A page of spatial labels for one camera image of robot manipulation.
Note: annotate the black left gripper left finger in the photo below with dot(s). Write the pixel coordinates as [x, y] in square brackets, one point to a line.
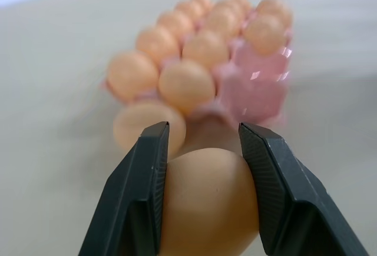
[138, 191]

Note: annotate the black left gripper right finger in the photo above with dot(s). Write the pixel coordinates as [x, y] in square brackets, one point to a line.
[282, 191]

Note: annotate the pink plastic egg carton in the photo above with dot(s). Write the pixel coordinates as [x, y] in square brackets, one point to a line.
[253, 91]

